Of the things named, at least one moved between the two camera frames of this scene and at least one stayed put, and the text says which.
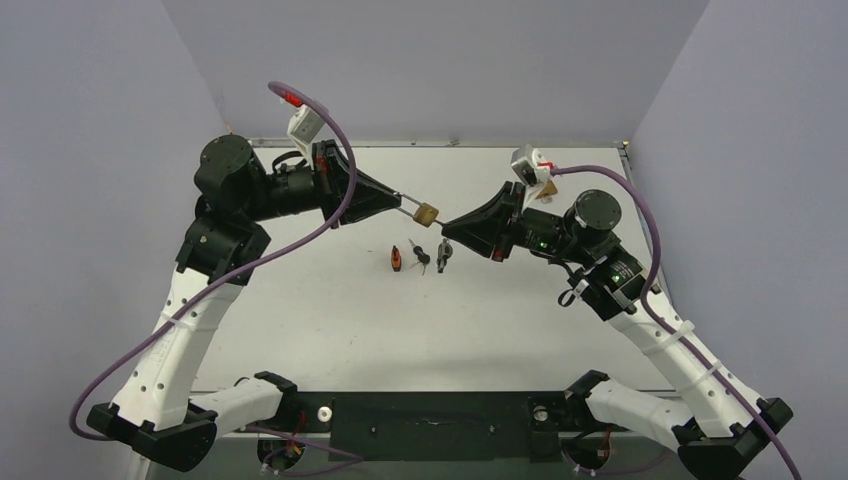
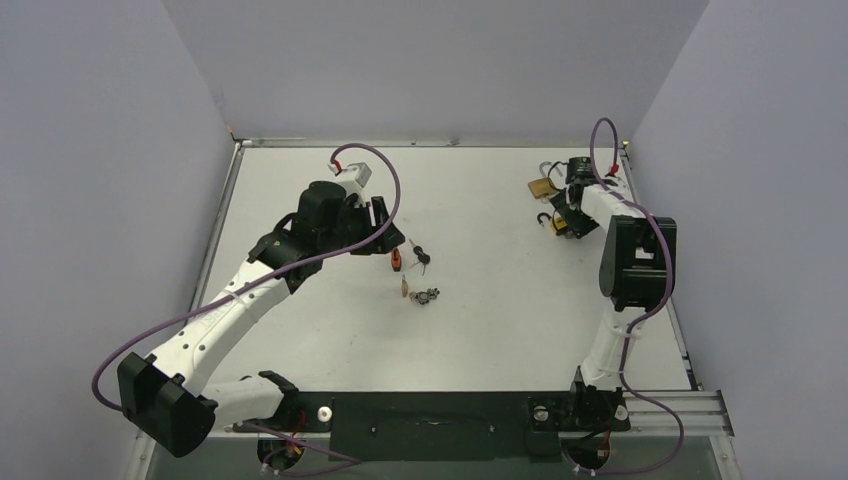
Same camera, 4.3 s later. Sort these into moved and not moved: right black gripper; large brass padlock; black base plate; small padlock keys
Moved: right black gripper; small padlock keys
Not moved: black base plate; large brass padlock
